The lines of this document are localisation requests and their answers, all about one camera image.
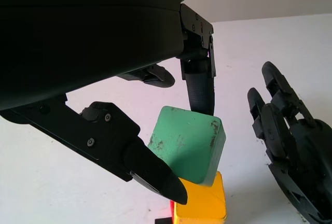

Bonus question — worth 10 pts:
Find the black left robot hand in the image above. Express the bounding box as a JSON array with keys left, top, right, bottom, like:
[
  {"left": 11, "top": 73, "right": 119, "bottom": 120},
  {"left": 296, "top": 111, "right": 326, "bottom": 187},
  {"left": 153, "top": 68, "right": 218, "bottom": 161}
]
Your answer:
[{"left": 0, "top": 0, "right": 217, "bottom": 205}]

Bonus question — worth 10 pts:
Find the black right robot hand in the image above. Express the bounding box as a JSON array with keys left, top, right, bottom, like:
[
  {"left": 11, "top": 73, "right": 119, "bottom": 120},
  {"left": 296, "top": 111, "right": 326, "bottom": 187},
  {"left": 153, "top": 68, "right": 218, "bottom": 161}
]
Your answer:
[{"left": 246, "top": 61, "right": 332, "bottom": 224}]

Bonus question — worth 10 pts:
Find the yellow wooden block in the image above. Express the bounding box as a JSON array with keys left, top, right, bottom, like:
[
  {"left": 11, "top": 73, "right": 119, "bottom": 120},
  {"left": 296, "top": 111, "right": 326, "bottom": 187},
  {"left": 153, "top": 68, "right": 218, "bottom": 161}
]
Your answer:
[{"left": 173, "top": 171, "right": 228, "bottom": 224}]

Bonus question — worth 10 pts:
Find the green wooden block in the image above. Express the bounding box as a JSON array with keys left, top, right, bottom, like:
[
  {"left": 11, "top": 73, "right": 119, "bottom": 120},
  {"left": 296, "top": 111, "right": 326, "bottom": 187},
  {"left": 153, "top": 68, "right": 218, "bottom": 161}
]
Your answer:
[{"left": 147, "top": 105, "right": 227, "bottom": 187}]

